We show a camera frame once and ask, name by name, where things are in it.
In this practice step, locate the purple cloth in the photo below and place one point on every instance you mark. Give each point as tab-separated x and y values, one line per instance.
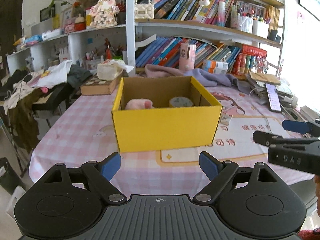
210	78

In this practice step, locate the white pen holder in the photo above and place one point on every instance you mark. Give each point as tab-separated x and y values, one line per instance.
260	28

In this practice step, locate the person's right forearm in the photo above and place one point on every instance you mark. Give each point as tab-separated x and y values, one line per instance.
317	195

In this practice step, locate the orange and white box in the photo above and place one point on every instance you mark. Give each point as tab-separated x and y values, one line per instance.
216	64
215	71

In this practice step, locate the pink and blue bottle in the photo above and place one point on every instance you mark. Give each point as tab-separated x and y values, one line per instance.
222	13

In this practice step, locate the cup of pens and scissors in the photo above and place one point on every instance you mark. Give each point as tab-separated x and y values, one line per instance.
112	51

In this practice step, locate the black smartphone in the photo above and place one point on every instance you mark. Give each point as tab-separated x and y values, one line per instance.
273	97

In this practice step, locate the red round container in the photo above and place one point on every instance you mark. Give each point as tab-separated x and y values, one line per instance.
80	23

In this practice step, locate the white printed shirt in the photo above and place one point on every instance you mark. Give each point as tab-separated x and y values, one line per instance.
53	76

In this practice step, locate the small black box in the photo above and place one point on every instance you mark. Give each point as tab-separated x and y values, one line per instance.
274	36

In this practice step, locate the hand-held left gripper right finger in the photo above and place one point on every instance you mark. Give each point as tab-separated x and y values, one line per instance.
208	165

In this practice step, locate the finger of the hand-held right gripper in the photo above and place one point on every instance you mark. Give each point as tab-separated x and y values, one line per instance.
265	137
292	125

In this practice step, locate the pink pig doll with sign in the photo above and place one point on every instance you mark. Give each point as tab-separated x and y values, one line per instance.
103	15

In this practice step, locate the white charger with printed label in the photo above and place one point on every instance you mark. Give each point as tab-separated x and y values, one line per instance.
226	120

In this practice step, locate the white plug adapter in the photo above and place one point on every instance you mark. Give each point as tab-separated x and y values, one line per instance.
291	101

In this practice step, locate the clear pen holder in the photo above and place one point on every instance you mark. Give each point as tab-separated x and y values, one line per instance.
241	21

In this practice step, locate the red garment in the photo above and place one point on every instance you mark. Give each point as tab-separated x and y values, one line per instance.
310	234

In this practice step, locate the row of blue books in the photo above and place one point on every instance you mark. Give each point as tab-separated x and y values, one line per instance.
160	52

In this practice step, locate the blue tissue pack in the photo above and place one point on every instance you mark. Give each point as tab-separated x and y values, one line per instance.
33	40

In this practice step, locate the wooden chess box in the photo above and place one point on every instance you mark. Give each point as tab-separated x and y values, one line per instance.
97	87

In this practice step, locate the row of red books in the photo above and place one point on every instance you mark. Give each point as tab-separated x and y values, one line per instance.
246	60

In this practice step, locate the black picture frame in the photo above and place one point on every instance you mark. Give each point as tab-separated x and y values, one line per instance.
47	13

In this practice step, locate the row of colourful shelf books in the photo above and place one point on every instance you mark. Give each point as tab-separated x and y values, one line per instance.
185	5

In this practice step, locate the white floor board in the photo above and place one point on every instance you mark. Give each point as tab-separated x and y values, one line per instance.
16	200

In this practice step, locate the yellow tape roll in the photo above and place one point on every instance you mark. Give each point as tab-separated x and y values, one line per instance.
180	102

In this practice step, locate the cream quilted handbag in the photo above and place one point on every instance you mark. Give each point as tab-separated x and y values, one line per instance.
144	10

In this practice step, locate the pink checked printed tablecloth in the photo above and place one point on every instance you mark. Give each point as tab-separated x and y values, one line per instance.
75	120

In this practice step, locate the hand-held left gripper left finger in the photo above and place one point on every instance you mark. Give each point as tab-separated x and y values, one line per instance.
112	165

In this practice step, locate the colourful figure stand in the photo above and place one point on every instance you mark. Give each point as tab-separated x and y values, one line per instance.
260	66

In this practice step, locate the white bookshelf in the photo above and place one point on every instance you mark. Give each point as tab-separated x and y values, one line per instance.
130	30

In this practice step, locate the black trash bin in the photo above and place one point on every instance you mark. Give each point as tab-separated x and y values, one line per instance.
7	175

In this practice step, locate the dark grey garment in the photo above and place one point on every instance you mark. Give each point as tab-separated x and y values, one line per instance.
78	75

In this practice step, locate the olive brown garment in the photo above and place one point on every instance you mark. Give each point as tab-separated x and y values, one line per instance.
22	120

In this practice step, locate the yellow cardboard box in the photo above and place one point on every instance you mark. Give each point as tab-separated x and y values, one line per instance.
165	130

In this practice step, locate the pink plush pig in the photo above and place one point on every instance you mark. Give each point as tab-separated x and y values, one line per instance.
138	104

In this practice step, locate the white wipes pack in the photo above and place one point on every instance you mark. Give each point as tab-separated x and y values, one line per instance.
52	34

